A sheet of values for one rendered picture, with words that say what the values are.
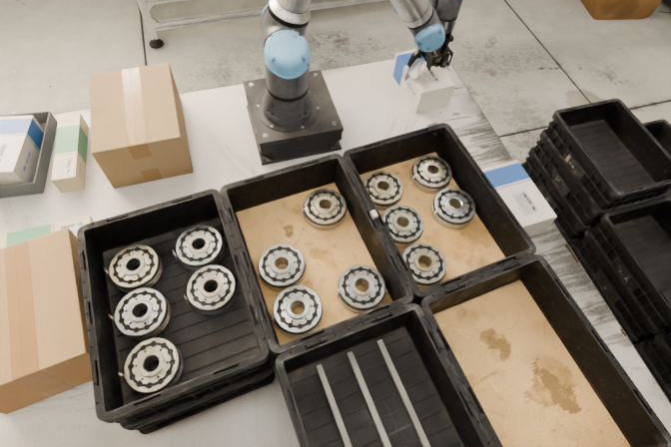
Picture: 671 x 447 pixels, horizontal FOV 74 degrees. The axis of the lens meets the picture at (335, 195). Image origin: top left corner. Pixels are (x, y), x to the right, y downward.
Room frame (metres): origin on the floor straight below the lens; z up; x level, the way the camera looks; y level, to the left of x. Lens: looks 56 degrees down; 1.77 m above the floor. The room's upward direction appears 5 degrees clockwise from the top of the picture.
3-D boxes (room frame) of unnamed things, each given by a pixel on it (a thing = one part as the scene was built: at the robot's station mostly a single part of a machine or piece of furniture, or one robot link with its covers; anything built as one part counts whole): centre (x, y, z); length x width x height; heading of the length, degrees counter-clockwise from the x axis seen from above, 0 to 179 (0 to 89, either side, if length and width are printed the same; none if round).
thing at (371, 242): (0.44, 0.04, 0.87); 0.40 x 0.30 x 0.11; 27
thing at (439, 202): (0.61, -0.29, 0.86); 0.10 x 0.10 x 0.01
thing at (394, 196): (0.64, -0.12, 0.86); 0.10 x 0.10 x 0.01
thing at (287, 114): (0.94, 0.16, 0.85); 0.15 x 0.15 x 0.10
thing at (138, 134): (0.84, 0.58, 0.78); 0.30 x 0.22 x 0.16; 22
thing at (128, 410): (0.31, 0.31, 0.92); 0.40 x 0.30 x 0.02; 27
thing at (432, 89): (1.19, -0.25, 0.75); 0.20 x 0.12 x 0.09; 25
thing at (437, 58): (1.16, -0.27, 0.90); 0.09 x 0.08 x 0.12; 25
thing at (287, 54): (0.94, 0.16, 0.97); 0.13 x 0.12 x 0.14; 13
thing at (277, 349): (0.44, 0.04, 0.92); 0.40 x 0.30 x 0.02; 27
